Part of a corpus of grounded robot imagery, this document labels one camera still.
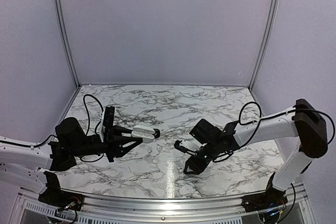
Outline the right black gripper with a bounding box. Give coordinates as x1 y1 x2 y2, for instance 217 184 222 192
183 141 220 175

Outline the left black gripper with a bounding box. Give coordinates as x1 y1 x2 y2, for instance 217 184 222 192
71 125 142 163

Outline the white earbud charging case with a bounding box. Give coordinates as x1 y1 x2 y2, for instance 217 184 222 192
131 125 155 143

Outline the black earbud charging case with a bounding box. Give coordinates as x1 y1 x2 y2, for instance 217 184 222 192
153 129 161 138

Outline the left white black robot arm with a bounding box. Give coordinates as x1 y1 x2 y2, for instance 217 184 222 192
1 118 145 206

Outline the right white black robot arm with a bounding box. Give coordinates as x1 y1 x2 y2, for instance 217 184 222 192
174 99 335 207

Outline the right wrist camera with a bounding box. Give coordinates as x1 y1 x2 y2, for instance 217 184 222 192
174 140 198 156

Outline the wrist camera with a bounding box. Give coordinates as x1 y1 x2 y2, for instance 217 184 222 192
94 106 115 143
174 140 198 156

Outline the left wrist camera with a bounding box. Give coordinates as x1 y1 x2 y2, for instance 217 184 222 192
94 106 115 143

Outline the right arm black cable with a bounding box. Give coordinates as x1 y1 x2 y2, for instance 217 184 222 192
209 101 263 163

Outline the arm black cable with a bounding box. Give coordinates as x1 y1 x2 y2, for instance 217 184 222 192
78 94 104 163
209 101 263 163

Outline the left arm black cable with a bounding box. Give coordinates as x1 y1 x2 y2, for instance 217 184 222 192
78 94 104 163

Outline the front aluminium rail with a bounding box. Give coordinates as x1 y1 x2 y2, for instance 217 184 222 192
15 187 313 224

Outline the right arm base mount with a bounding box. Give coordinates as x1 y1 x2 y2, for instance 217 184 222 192
241 193 288 212

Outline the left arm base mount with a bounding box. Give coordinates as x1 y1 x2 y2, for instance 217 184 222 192
38 190 84 211

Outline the right aluminium frame post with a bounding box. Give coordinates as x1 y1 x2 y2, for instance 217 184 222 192
248 0 279 92

